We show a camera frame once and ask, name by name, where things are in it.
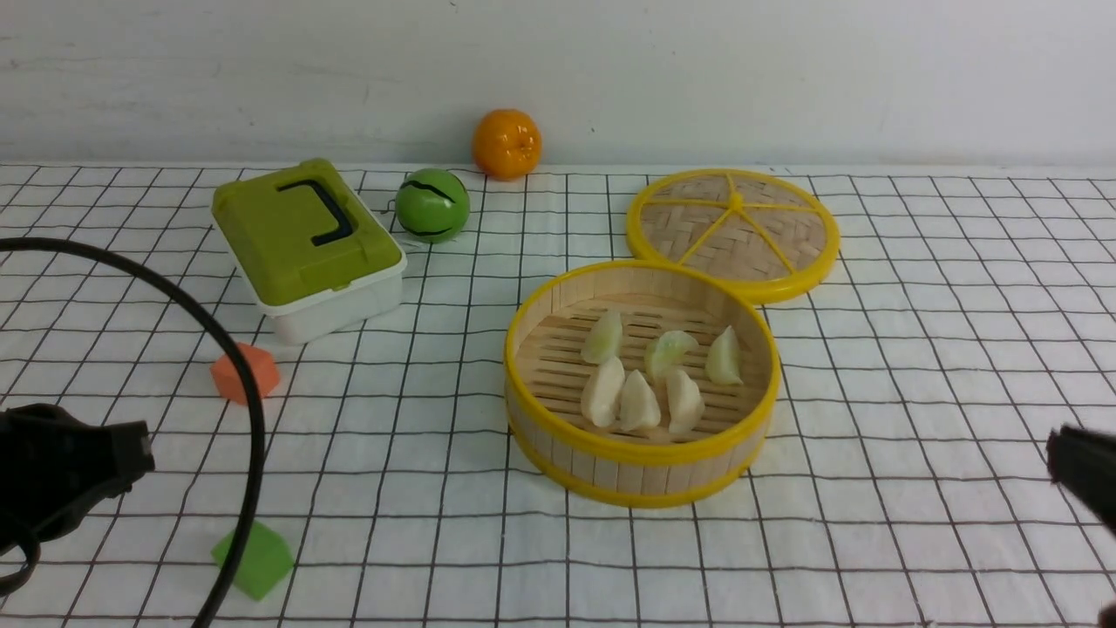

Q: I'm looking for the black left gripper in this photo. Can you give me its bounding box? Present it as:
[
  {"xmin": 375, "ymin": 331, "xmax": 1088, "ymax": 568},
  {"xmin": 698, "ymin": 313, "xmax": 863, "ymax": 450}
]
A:
[{"xmin": 1, "ymin": 403, "xmax": 155, "ymax": 551}]

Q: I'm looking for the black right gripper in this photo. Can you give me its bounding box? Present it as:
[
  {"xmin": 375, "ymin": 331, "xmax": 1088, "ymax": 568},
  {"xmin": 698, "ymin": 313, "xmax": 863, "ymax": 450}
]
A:
[{"xmin": 1045, "ymin": 425, "xmax": 1115, "ymax": 534}]

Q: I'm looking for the pale green dumpling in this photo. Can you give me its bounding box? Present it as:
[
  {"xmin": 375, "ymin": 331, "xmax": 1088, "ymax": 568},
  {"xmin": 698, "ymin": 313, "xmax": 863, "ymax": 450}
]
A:
[
  {"xmin": 644, "ymin": 330, "xmax": 700, "ymax": 383},
  {"xmin": 704, "ymin": 325, "xmax": 742, "ymax": 386},
  {"xmin": 581, "ymin": 310, "xmax": 624, "ymax": 365}
]

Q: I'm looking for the white dumpling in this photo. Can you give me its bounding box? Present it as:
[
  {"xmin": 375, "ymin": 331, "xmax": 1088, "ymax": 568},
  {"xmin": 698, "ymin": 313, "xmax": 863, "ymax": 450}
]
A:
[
  {"xmin": 617, "ymin": 369, "xmax": 662, "ymax": 432},
  {"xmin": 665, "ymin": 367, "xmax": 705, "ymax": 434},
  {"xmin": 581, "ymin": 355, "xmax": 626, "ymax": 428}
]

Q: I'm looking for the bamboo steamer lid yellow rim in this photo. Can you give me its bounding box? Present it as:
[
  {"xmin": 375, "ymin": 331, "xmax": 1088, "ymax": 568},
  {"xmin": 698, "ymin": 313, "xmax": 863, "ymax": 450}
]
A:
[{"xmin": 626, "ymin": 168, "xmax": 840, "ymax": 305}]

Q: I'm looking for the bamboo steamer tray yellow rim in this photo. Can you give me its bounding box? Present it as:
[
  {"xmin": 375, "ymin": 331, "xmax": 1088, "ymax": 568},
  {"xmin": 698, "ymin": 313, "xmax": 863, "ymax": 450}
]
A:
[{"xmin": 503, "ymin": 259, "xmax": 781, "ymax": 509}]

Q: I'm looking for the white checkered tablecloth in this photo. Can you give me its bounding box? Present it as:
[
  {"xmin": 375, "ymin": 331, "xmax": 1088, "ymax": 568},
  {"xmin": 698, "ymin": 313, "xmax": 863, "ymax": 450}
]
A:
[{"xmin": 0, "ymin": 162, "xmax": 1116, "ymax": 628}]

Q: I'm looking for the green foam cube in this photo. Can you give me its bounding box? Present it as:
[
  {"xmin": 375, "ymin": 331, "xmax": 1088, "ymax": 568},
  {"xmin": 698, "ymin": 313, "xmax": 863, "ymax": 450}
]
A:
[{"xmin": 230, "ymin": 518, "xmax": 295, "ymax": 603}]

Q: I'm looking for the orange foam cube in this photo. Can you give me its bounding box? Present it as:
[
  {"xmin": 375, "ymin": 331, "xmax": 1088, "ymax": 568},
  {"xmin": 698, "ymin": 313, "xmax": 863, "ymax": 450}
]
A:
[{"xmin": 208, "ymin": 342, "xmax": 282, "ymax": 406}]

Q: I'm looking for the green lidded white box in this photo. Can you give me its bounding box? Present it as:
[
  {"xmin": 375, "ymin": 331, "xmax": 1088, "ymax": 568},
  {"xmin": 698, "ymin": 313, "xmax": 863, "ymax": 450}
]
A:
[{"xmin": 211, "ymin": 158, "xmax": 407, "ymax": 345}]

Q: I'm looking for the green toy ball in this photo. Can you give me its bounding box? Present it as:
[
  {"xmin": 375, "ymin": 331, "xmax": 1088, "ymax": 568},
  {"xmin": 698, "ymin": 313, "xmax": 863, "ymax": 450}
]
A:
[{"xmin": 395, "ymin": 167, "xmax": 471, "ymax": 243}]

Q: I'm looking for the orange toy fruit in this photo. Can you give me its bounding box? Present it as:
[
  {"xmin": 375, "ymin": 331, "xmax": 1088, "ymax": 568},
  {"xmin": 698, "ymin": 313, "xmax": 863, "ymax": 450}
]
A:
[{"xmin": 472, "ymin": 108, "xmax": 542, "ymax": 181}]

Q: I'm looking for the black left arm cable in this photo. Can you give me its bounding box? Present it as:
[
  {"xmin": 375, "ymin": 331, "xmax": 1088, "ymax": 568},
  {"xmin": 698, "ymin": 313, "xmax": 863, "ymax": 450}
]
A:
[{"xmin": 0, "ymin": 236, "xmax": 267, "ymax": 628}]

